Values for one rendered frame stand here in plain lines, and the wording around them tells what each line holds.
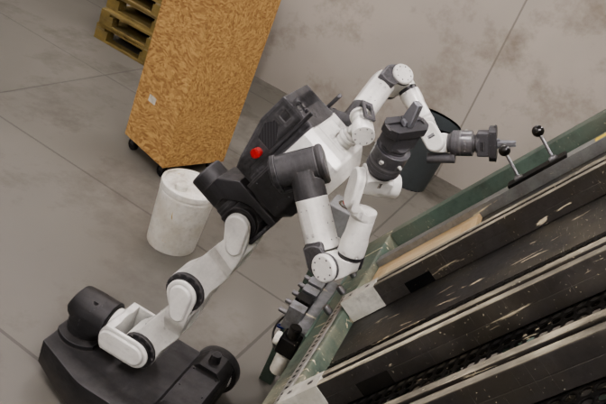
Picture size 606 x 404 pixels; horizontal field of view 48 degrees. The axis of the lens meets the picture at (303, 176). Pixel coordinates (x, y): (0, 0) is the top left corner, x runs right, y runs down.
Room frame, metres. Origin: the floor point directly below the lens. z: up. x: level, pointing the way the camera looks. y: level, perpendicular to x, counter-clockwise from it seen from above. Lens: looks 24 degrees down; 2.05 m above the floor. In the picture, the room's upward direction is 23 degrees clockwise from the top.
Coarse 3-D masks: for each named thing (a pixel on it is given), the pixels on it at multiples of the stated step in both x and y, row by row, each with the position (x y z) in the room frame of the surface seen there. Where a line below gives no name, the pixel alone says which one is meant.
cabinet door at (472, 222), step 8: (480, 216) 2.03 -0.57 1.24; (464, 224) 2.02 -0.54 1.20; (472, 224) 1.97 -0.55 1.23; (448, 232) 2.03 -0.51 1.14; (456, 232) 1.99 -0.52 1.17; (432, 240) 2.05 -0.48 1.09; (440, 240) 2.00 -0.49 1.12; (416, 248) 2.06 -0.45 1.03; (424, 248) 2.01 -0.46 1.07; (432, 248) 1.97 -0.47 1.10; (400, 256) 2.07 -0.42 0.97; (408, 256) 2.02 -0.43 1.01; (416, 256) 1.98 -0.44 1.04; (384, 264) 2.09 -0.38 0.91; (392, 264) 2.03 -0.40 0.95; (400, 264) 1.99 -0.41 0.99; (376, 272) 2.04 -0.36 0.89; (384, 272) 1.99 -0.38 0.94
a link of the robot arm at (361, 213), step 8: (360, 168) 1.56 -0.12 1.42; (352, 176) 1.57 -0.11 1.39; (360, 176) 1.54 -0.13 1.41; (352, 184) 1.55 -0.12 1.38; (360, 184) 1.53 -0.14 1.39; (344, 192) 1.58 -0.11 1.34; (352, 192) 1.54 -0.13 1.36; (360, 192) 1.53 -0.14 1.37; (344, 200) 1.56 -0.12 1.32; (352, 200) 1.53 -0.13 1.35; (352, 208) 1.53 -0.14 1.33; (360, 208) 1.53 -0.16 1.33; (368, 208) 1.59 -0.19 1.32; (352, 216) 1.55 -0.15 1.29; (360, 216) 1.53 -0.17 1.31; (368, 216) 1.54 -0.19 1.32; (368, 224) 1.54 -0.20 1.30
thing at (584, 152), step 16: (592, 144) 2.01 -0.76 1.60; (576, 160) 2.02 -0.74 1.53; (544, 176) 2.03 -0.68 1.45; (496, 192) 2.09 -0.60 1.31; (512, 192) 2.04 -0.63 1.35; (528, 192) 2.03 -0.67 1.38; (480, 208) 2.05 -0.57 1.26; (496, 208) 2.04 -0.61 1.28; (448, 224) 2.06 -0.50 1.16; (416, 240) 2.08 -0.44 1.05; (384, 256) 2.11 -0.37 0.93
